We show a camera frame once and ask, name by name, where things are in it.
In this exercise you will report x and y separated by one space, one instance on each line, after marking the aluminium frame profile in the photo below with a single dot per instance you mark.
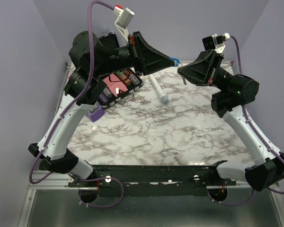
53 182

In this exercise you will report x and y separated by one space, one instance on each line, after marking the white microphone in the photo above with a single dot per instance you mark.
162 96

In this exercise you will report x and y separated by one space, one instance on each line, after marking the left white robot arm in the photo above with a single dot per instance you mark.
93 63

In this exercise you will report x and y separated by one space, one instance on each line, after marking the purple metronome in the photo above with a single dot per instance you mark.
96 114

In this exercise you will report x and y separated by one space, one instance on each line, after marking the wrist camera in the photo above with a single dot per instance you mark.
215 42
123 19

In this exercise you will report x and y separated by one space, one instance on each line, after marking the black poker chip case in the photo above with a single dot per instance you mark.
120 87

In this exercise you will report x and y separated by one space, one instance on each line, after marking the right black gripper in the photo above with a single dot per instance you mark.
200 70

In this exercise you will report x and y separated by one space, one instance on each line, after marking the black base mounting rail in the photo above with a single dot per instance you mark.
146 181

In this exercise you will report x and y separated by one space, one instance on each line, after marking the blue key tag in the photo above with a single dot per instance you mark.
176 62

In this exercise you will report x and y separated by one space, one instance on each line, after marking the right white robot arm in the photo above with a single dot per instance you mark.
235 91

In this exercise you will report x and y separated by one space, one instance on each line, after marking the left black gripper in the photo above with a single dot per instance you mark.
147 58

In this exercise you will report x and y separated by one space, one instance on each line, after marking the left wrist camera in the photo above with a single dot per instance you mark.
123 19

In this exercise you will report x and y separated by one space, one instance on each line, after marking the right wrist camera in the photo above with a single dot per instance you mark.
215 42

